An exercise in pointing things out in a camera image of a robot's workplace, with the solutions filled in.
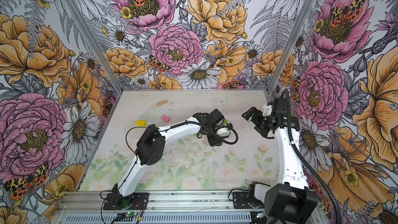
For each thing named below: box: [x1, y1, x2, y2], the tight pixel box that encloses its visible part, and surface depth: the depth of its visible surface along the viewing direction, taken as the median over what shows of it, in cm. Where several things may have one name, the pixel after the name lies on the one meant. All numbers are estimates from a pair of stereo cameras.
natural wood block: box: [155, 99, 168, 107], surface depth 117 cm
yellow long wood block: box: [135, 119, 147, 127], surface depth 104 cm
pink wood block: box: [160, 115, 172, 123], surface depth 107 cm
